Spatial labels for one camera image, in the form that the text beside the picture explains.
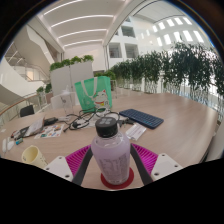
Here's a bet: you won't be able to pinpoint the flat round red coaster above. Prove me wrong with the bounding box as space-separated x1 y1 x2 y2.
100 167 135 191

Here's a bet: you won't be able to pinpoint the white chair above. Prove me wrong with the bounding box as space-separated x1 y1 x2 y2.
49 91 78 111

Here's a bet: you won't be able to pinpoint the purple drink bottle black cap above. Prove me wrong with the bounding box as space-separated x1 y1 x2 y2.
90 116 132 186

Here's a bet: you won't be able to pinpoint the row of green plants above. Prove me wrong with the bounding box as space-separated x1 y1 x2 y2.
94 41 224 108

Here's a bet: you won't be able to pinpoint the small black and red device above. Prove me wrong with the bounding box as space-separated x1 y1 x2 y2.
10 129 21 139

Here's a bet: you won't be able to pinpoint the ceiling light strips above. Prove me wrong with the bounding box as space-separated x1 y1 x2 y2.
43 0 116 48

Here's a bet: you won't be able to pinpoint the dark blue keyboard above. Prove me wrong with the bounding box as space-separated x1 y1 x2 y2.
118 108 165 130

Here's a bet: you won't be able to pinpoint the small potted plant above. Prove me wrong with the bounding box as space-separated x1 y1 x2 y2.
35 82 53 104

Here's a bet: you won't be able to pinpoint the colourful sticker sheet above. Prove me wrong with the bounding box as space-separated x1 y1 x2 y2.
34 123 64 140

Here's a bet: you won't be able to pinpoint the black chair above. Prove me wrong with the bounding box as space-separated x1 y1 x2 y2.
19 104 36 118

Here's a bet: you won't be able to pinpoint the white wrapped packet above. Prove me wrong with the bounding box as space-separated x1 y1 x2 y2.
125 122 147 141

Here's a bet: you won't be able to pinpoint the clear water bottle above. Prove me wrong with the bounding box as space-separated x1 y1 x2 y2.
61 85 75 116

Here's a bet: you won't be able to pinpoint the tangled black cables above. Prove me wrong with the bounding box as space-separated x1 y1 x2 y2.
63 108 134 133

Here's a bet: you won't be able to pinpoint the small black pouch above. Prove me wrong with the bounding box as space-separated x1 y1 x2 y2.
43 116 59 127

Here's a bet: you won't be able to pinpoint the pale yellow mug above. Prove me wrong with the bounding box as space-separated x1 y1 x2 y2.
21 144 49 169

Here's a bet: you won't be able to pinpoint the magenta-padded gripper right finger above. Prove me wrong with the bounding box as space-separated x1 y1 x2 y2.
129 143 184 186

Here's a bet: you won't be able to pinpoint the white cabinet with plants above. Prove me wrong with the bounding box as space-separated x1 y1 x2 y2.
49 54 95 98

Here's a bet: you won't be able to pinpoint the green tote bag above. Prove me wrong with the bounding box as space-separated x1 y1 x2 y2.
73 75 113 114

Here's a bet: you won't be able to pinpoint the glass railing with wooden handrail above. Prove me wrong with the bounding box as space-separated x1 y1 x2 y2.
0 93 43 126

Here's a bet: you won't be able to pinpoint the open book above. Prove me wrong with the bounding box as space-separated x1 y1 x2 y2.
23 114 46 138

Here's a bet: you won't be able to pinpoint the black notebook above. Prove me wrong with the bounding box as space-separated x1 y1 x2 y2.
17 125 32 138

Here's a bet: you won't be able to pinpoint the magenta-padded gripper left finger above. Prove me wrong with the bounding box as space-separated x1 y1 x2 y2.
43 144 94 187

